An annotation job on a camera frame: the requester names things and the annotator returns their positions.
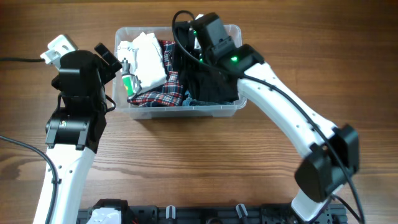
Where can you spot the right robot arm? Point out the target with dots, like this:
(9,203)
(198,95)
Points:
(330,154)

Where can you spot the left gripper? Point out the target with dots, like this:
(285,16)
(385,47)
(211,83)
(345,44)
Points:
(103,68)

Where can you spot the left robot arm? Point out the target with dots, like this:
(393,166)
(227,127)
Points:
(74,130)

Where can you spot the black garment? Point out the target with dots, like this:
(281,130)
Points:
(200,83)

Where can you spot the red navy plaid cloth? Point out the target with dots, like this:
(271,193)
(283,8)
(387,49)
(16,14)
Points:
(169,94)

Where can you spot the blue denim jeans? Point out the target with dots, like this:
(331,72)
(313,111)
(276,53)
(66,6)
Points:
(192,102)

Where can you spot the white printed t-shirt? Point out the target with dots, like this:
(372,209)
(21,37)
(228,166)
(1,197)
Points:
(143,64)

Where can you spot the clear plastic storage container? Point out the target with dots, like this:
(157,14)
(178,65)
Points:
(119,94)

